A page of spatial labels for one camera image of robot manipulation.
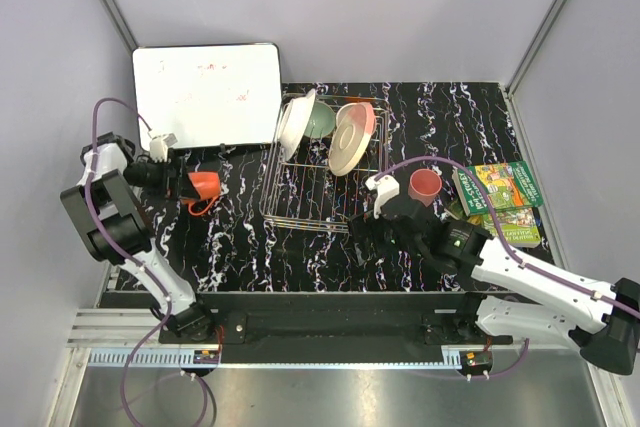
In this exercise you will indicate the pink cream floral plate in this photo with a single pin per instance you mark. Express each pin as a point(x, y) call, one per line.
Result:
point(355, 125)

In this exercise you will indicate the pink plastic cup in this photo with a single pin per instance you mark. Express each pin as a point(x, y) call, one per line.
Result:
point(424, 186)

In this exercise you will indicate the grey slotted cable duct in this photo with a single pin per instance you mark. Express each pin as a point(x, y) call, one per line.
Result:
point(200, 359)

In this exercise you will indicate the black marble pattern mat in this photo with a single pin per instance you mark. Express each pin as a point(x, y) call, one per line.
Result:
point(233, 248)

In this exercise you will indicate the white whiteboard black frame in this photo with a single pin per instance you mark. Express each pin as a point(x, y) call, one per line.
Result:
point(210, 95)

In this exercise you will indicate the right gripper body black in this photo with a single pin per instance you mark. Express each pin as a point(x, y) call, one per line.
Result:
point(383, 237)

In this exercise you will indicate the orange mug white inside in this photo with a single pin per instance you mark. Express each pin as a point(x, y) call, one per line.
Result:
point(208, 189)

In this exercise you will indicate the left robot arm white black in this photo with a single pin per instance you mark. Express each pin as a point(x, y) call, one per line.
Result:
point(113, 226)

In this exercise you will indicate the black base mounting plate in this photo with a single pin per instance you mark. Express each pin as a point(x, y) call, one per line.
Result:
point(337, 328)

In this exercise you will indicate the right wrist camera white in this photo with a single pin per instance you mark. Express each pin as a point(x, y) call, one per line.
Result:
point(385, 188)

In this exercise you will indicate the green children's book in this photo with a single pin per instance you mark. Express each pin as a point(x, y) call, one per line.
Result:
point(508, 186)

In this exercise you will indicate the large white plate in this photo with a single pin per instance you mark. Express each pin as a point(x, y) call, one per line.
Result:
point(294, 122)

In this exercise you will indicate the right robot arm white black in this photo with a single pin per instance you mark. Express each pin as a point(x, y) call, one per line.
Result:
point(598, 319)

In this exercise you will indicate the green ceramic bowl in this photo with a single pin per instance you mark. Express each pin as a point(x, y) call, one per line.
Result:
point(321, 121)

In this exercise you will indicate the wire dish rack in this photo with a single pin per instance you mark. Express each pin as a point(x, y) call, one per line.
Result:
point(301, 192)

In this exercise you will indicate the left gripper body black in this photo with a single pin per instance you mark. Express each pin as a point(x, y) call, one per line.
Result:
point(154, 175)

